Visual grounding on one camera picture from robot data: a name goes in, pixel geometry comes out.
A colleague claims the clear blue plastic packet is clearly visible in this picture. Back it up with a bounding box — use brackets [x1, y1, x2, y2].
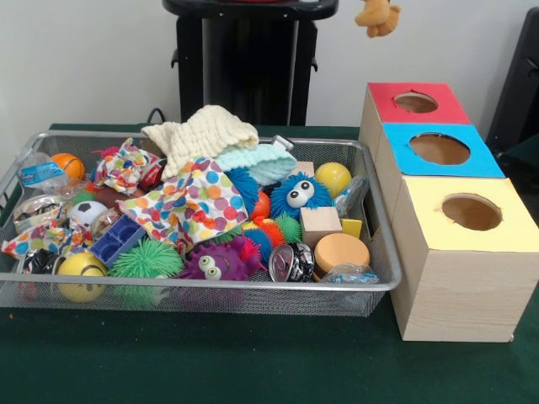
[334, 177, 371, 218]

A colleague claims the round wooden disc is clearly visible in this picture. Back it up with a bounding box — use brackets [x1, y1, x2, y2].
[312, 233, 371, 277]

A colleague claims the tan plush animal toy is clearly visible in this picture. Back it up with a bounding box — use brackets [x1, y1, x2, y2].
[355, 0, 402, 39]

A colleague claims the wooden box with three holes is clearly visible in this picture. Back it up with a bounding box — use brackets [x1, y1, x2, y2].
[360, 82, 539, 343]

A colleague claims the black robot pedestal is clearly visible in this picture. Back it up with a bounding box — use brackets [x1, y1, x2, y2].
[163, 0, 339, 127]

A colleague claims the large polka dot cloth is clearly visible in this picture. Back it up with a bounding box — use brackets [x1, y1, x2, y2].
[118, 156, 249, 247]

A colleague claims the mint green knit cloth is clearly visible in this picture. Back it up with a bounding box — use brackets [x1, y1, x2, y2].
[215, 143, 297, 187]

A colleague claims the yellow block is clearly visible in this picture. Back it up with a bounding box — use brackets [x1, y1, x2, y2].
[340, 218, 364, 240]

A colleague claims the small orange basketball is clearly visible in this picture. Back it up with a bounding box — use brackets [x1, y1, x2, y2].
[51, 152, 87, 183]

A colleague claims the clear crumpled plastic packet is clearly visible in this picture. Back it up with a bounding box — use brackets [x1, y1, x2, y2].
[323, 263, 382, 285]

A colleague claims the clear plastic bottle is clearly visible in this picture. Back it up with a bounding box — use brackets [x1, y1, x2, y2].
[17, 151, 68, 196]

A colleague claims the purple plastic block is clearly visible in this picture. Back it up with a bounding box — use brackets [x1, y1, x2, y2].
[88, 215, 146, 268]

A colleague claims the large green spiky ball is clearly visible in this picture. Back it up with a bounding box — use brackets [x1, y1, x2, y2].
[109, 237, 184, 280]

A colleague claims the wooden cube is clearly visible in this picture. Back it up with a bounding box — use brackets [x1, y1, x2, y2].
[300, 206, 343, 247]

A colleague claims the black chair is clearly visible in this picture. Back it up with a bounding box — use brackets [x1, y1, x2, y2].
[488, 8, 539, 157]

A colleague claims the small black white soccer ball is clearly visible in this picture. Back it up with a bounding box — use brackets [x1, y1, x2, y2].
[67, 200, 109, 231]

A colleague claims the blue fuzzy ball with eyes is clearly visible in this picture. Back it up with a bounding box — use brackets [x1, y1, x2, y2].
[269, 173, 333, 221]

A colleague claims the yellow smiley ball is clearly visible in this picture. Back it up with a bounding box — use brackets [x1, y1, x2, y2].
[57, 252, 109, 304]

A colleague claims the clear mesh bin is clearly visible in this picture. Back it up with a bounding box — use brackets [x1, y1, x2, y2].
[0, 130, 403, 316]

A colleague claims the cream waffle cloth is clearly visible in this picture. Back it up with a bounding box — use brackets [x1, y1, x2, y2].
[141, 105, 259, 179]

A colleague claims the teal blue spiky ball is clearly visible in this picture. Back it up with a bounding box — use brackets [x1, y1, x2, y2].
[227, 167, 260, 211]

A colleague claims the purple spiky ball with eyes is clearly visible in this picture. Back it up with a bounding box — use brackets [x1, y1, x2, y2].
[179, 236, 262, 282]

